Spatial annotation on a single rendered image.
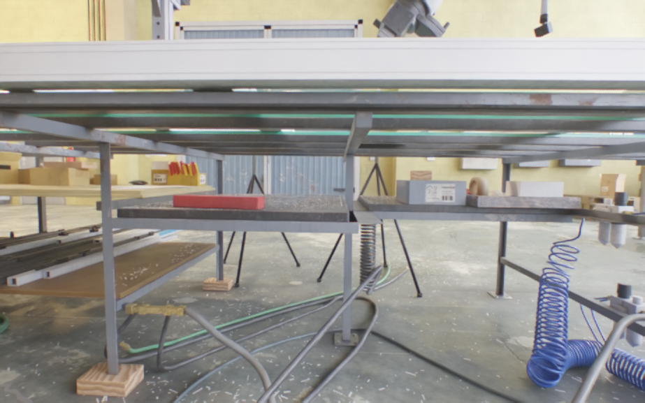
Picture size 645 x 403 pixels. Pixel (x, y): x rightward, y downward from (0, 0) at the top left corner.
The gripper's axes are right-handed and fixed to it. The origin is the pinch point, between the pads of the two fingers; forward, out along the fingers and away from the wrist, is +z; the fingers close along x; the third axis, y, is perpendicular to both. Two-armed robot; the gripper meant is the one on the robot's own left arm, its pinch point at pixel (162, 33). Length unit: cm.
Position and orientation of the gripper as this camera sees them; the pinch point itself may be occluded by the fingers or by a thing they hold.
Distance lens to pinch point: 73.4
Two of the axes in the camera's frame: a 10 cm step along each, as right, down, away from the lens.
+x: -0.5, 0.7, -10.0
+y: -10.0, -0.2, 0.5
